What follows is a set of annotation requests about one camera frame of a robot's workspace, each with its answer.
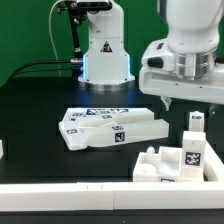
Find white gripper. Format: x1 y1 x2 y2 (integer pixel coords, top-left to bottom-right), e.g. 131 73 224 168
139 64 224 117

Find white chair seat part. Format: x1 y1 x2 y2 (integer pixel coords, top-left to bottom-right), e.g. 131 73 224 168
133 146 186 182

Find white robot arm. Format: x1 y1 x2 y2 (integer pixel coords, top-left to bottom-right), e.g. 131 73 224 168
77 0 224 105

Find white long chair side rear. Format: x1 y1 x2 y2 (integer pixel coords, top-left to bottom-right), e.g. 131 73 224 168
75 110 154 128

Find white long chair side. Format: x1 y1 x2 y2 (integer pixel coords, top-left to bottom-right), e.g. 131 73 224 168
59 119 169 151
75 110 154 128

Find white chair back panel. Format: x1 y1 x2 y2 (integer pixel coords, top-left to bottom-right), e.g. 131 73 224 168
63 107 147 121

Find white long chair side front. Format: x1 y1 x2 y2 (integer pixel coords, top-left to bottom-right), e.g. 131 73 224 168
59 119 169 151

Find white part at left edge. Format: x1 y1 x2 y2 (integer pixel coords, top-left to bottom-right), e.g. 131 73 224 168
0 140 4 160

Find black cables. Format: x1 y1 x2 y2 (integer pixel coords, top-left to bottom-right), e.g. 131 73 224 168
7 59 84 83

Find black camera stand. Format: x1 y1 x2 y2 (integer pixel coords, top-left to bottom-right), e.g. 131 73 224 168
56 0 113 61

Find grey cable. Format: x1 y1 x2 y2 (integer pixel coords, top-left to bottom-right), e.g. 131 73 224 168
48 0 68 78

